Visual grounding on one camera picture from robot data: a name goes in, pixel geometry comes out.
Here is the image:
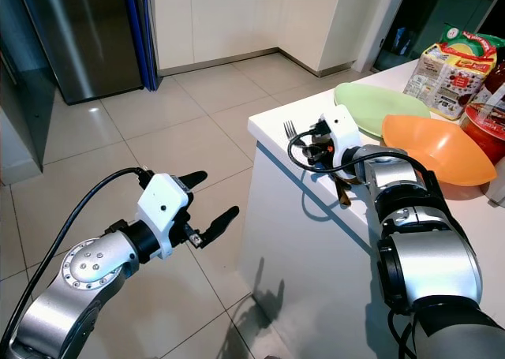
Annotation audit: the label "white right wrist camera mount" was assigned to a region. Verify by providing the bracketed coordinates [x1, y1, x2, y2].
[322, 104, 365, 172]

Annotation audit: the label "silver metal fork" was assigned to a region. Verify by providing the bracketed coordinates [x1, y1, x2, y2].
[282, 119, 309, 147]

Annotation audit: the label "light green plate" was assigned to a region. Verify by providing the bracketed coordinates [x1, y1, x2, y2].
[333, 82, 432, 140]

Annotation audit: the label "white kitchen island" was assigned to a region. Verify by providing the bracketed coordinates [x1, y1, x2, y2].
[237, 59, 505, 359]

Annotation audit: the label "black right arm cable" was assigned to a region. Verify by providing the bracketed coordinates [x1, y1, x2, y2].
[286, 127, 439, 180]

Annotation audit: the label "red jar with clear lid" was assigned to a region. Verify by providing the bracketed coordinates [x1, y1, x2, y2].
[461, 59, 505, 167]

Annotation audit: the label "green and yellow food bag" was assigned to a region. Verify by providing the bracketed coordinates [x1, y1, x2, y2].
[438, 24, 499, 62]

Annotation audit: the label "stainless steel fridge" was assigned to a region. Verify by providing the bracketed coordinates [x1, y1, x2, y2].
[16, 0, 144, 107]

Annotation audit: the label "dark grey cabinet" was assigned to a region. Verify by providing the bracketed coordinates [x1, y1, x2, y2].
[0, 0, 50, 188]

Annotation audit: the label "brown wooden utensil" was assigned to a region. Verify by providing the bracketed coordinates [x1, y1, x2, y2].
[331, 173, 354, 211]

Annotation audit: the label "printed food carton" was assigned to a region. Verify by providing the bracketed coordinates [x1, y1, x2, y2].
[402, 42, 495, 122]

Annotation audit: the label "orange plastic bowl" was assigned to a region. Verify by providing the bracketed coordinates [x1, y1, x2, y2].
[380, 114, 499, 189]

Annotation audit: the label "white kitchen cabinets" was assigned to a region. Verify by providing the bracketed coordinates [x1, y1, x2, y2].
[148, 0, 413, 79]

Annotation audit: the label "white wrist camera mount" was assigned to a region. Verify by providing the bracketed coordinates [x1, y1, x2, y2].
[322, 104, 365, 172]
[135, 171, 193, 260]

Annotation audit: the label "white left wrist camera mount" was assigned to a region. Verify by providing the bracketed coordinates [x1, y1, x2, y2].
[135, 171, 193, 260]

